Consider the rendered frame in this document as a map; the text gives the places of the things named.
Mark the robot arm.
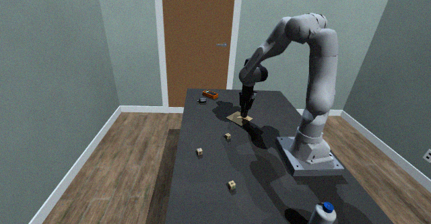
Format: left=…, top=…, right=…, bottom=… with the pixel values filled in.
left=238, top=13, right=339, bottom=165

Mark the beige mat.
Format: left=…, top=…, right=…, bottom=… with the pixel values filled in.
left=226, top=111, right=252, bottom=126

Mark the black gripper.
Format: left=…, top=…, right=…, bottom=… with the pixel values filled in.
left=239, top=84, right=255, bottom=118

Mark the grey bottle with blue cap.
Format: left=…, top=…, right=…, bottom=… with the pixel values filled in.
left=307, top=202, right=336, bottom=224

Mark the orange digital multimeter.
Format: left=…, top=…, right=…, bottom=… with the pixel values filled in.
left=203, top=90, right=218, bottom=99

